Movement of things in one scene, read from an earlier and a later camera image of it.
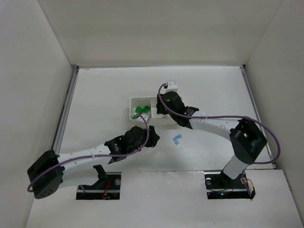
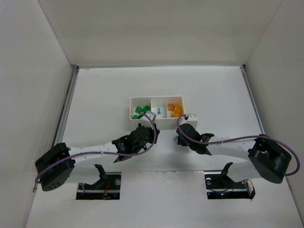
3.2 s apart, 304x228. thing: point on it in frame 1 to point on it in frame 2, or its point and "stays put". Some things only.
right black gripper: x=160 y=108 to x=180 y=134
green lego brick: x=138 y=110 stays put
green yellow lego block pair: x=146 y=109 stays put
